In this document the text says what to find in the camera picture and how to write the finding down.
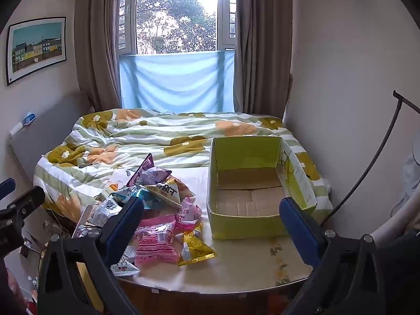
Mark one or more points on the framed wall poster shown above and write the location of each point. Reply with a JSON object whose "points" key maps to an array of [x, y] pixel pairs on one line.
{"points": [[36, 47]]}

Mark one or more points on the green cardboard box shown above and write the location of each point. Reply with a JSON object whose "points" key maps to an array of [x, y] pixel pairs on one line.
{"points": [[249, 203]]}

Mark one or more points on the pile of snack packets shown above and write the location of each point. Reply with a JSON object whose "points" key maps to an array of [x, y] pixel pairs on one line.
{"points": [[154, 242]]}

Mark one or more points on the blue white small object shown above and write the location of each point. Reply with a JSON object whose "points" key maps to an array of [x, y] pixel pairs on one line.
{"points": [[29, 118]]}

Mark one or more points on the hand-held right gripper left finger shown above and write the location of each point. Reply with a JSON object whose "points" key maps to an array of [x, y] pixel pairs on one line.
{"points": [[126, 226]]}

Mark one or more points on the light blue window cloth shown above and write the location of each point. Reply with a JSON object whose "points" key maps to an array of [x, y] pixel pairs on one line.
{"points": [[177, 82]]}

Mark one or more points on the black curved rod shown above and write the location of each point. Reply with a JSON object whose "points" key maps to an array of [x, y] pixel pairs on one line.
{"points": [[388, 131]]}

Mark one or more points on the yellow white triangular snack bag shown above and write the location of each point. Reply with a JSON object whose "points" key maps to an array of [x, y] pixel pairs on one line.
{"points": [[169, 192]]}

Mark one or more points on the brown curtain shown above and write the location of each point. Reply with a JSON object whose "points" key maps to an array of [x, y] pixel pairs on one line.
{"points": [[262, 39], [95, 39]]}

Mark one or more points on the person's left hand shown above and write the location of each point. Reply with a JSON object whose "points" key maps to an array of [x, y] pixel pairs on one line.
{"points": [[14, 285]]}

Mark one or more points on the pink strawberry print snack bag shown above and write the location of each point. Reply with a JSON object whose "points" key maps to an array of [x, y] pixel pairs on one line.
{"points": [[188, 215]]}

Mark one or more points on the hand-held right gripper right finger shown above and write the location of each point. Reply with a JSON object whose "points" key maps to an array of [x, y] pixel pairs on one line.
{"points": [[298, 233]]}

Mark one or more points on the cream floral tablecloth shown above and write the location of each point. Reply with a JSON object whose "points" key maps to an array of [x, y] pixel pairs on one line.
{"points": [[249, 262]]}

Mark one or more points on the floral striped blanket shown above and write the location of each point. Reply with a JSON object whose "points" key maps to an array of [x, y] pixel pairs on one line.
{"points": [[147, 134]]}

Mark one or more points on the window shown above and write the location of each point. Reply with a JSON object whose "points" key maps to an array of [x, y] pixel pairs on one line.
{"points": [[177, 13]]}

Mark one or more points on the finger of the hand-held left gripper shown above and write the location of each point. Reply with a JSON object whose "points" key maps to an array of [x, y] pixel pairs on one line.
{"points": [[23, 203], [7, 188]]}

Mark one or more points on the purple snack bag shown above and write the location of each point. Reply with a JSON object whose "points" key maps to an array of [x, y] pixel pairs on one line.
{"points": [[147, 170]]}

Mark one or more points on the grey bed headboard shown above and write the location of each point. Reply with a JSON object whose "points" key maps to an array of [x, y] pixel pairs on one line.
{"points": [[49, 131]]}

